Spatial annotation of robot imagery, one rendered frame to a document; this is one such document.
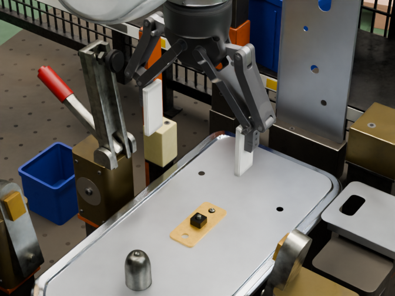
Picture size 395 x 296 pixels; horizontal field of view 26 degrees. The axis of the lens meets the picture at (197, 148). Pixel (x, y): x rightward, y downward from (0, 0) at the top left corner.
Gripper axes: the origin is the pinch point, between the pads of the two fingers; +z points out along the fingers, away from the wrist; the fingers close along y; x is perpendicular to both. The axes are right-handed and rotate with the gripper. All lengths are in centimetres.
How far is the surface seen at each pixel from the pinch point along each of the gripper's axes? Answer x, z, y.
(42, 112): 36, 44, -67
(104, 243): -9.9, 13.6, -7.5
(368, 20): 233, 113, -80
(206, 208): 3.0, 13.2, -0.6
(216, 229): 0.6, 13.5, 2.6
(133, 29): 32, 12, -37
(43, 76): -0.8, -0.6, -25.0
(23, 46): 54, 44, -91
